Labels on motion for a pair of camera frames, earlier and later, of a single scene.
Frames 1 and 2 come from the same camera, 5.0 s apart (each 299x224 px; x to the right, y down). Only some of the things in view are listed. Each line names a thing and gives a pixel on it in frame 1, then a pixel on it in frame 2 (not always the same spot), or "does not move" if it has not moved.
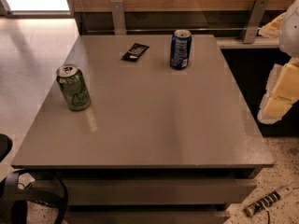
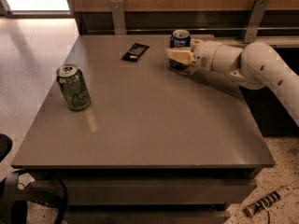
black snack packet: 135,52 does not move
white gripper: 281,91 -> 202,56
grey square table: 148,129 does not move
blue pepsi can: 180,49 does not move
